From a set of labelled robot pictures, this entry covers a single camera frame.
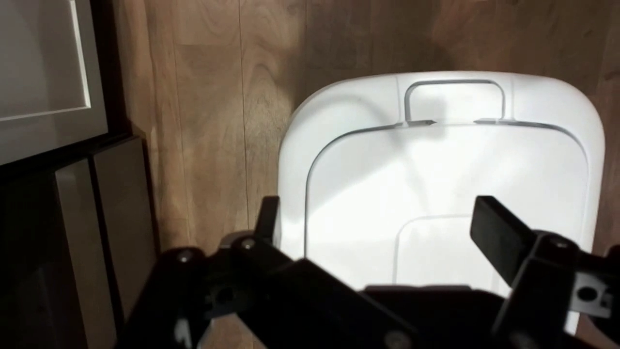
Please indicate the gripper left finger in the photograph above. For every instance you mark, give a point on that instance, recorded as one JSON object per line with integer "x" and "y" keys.
{"x": 271, "y": 295}

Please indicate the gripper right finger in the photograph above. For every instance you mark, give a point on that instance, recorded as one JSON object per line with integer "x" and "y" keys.
{"x": 537, "y": 291}

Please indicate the white bin lid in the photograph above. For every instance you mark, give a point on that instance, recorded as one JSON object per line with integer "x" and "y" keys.
{"x": 436, "y": 169}

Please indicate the white plastic bin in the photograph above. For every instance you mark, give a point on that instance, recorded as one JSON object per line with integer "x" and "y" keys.
{"x": 348, "y": 111}

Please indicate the dark brown wooden cabinet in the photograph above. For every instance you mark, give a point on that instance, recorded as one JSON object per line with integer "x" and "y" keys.
{"x": 116, "y": 218}

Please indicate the white framed cabinet panel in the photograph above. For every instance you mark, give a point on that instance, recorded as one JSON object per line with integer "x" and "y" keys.
{"x": 38, "y": 63}

